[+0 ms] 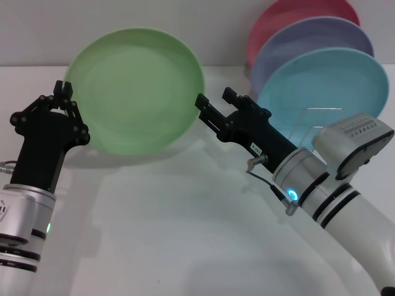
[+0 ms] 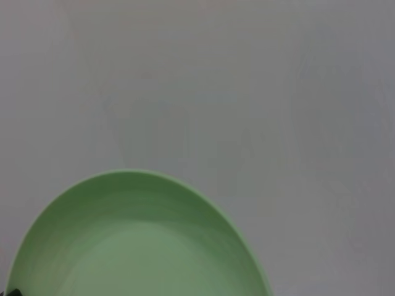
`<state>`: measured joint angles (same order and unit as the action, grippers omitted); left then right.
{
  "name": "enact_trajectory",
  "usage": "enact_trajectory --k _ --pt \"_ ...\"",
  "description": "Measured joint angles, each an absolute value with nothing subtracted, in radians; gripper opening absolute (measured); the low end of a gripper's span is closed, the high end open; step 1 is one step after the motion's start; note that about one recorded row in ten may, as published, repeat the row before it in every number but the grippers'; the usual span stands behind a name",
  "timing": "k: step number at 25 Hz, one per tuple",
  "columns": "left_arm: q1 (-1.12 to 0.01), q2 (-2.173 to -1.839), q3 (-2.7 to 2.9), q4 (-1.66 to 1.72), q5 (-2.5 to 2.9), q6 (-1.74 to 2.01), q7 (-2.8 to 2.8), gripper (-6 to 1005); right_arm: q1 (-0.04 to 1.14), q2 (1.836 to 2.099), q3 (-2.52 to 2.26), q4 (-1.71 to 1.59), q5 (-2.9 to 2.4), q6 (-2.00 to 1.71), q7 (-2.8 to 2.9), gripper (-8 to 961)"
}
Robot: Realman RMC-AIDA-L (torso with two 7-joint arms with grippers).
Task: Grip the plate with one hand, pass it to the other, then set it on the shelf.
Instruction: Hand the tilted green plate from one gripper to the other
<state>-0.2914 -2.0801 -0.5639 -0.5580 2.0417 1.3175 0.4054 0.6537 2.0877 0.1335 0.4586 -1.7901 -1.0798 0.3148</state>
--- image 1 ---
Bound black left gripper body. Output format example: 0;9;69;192
10;110;82;194

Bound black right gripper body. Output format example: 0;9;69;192
215;110;306;174

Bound green round plastic plate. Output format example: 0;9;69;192
63;27;206;157

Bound blue round plastic plate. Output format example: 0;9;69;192
256;46;390;149

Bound pink round plastic plate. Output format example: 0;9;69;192
246;0;361;67

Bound purple round plastic plate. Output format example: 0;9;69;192
250;15;375;95

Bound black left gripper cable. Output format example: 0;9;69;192
0;160;19;176

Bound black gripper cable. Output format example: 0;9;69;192
0;160;19;176
245;154;299;217

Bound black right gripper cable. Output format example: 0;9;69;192
245;154;299;217

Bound silver wire plate rack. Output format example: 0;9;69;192
288;107;344;154

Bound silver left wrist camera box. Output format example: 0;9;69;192
0;188;36;246

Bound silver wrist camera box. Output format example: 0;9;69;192
310;112;395;181
0;188;36;246

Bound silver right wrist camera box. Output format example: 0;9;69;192
310;112;395;181

